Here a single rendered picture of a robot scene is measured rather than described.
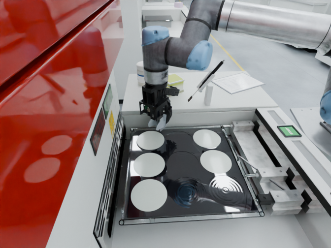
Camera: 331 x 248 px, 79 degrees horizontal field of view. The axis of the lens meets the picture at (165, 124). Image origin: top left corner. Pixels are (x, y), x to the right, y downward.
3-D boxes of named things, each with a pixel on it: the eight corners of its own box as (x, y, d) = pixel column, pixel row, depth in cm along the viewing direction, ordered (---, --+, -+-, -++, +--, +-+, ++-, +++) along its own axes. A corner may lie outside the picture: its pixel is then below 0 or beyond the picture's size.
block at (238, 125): (233, 131, 80) (234, 125, 78) (230, 126, 83) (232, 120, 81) (252, 130, 80) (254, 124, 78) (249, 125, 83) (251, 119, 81)
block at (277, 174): (259, 182, 61) (262, 176, 59) (254, 173, 63) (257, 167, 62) (284, 181, 61) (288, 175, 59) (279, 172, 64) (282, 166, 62)
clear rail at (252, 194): (259, 218, 51) (261, 215, 50) (219, 126, 81) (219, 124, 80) (265, 218, 51) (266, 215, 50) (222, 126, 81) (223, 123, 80)
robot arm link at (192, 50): (216, 21, 49) (175, 17, 52) (202, 64, 47) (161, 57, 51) (217, 41, 56) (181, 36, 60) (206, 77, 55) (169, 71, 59)
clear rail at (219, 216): (118, 227, 49) (117, 224, 49) (119, 221, 51) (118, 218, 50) (265, 218, 51) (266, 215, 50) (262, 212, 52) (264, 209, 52)
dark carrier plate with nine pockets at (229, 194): (123, 219, 50) (123, 218, 50) (132, 131, 78) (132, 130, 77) (256, 211, 52) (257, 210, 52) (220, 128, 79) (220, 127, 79)
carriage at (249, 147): (270, 216, 56) (273, 210, 54) (229, 131, 84) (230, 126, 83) (297, 214, 56) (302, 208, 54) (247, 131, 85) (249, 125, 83)
